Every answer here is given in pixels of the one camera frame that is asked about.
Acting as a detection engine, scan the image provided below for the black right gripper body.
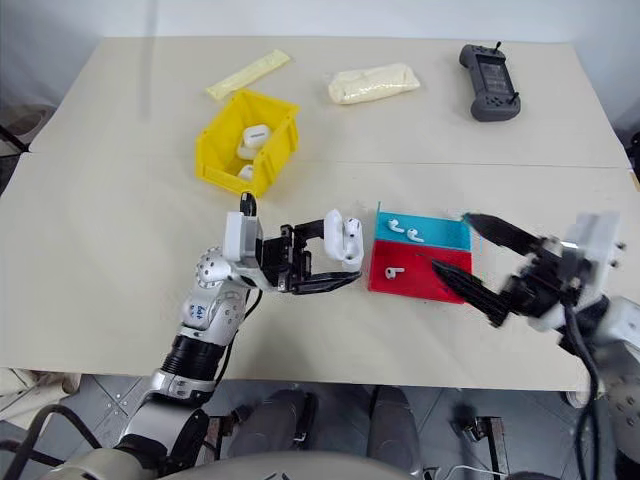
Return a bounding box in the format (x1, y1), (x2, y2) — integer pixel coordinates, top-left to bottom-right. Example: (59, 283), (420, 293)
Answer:
(506, 238), (577, 320)

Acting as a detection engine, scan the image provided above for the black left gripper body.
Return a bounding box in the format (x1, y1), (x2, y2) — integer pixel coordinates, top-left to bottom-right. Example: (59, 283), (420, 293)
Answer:
(262, 224), (315, 295)

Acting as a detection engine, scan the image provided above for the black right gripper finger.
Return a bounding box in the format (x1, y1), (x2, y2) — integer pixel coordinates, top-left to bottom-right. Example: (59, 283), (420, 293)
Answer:
(464, 212), (545, 260)
(431, 259), (512, 328)

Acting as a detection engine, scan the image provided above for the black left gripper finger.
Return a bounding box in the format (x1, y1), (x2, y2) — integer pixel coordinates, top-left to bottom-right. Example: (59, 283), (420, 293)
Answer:
(291, 271), (363, 297)
(294, 217), (330, 242)

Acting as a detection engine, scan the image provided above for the yellow plastic bin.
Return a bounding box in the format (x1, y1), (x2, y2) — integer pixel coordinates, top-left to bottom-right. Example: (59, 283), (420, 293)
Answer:
(194, 89), (302, 200)

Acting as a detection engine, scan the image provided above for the blue and red tray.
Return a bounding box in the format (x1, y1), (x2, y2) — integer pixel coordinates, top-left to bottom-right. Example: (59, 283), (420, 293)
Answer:
(368, 201), (476, 306)

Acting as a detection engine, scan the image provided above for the black handheld remote controller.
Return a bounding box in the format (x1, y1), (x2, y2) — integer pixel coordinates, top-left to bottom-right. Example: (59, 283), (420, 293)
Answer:
(458, 41), (525, 123)

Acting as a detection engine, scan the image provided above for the dark grey rounded shape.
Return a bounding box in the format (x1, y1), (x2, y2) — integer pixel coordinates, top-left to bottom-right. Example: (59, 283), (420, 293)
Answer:
(366, 385), (425, 472)

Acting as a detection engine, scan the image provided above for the cream filled plastic bag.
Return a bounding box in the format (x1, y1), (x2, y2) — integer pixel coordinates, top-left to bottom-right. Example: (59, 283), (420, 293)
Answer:
(327, 62), (422, 107)

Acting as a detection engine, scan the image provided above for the long pale yellow packet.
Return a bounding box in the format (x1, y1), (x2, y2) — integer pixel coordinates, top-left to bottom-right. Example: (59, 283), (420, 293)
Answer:
(205, 48), (292, 102)

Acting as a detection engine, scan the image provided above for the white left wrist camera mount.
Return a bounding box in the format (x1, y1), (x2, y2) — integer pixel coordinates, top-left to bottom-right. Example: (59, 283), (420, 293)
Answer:
(222, 209), (265, 275)

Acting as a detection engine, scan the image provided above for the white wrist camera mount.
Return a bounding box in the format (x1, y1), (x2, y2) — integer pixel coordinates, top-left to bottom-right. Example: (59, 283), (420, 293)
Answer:
(529, 211), (626, 333)
(222, 209), (265, 275)

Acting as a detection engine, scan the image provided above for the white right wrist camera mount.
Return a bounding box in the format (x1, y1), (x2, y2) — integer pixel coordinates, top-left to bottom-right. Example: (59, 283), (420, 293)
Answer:
(529, 211), (626, 333)

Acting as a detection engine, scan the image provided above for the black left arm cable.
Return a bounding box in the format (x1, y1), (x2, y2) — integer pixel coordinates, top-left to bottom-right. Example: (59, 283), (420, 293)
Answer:
(214, 191), (265, 389)

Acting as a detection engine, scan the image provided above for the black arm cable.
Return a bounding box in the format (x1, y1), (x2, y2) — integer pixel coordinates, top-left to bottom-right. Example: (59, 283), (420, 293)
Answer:
(558, 287), (604, 480)
(214, 191), (265, 389)

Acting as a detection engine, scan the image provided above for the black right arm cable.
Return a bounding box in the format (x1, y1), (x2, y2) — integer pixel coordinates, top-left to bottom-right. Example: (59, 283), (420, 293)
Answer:
(558, 287), (604, 480)

